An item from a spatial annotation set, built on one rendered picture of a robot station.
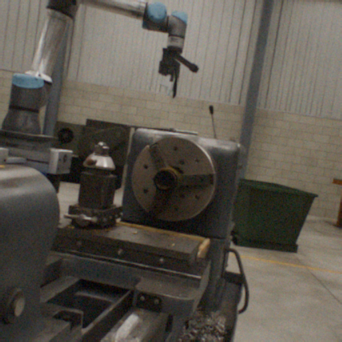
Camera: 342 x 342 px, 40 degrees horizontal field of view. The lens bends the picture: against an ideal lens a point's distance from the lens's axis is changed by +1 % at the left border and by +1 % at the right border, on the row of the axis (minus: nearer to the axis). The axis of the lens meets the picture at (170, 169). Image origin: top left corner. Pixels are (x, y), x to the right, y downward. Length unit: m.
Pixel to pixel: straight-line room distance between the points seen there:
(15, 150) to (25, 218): 1.32
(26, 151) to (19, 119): 0.12
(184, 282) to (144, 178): 0.74
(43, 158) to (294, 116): 10.41
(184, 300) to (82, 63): 11.32
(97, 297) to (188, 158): 0.76
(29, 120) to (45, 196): 1.28
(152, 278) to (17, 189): 0.56
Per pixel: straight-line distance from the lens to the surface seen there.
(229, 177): 1.85
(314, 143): 12.05
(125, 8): 1.95
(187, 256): 1.07
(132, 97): 11.79
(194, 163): 1.70
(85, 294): 1.12
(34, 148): 1.87
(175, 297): 0.98
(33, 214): 0.59
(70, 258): 1.14
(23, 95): 1.91
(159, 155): 1.69
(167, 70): 2.05
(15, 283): 0.61
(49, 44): 2.07
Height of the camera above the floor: 1.21
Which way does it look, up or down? 3 degrees down
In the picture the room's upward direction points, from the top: 9 degrees clockwise
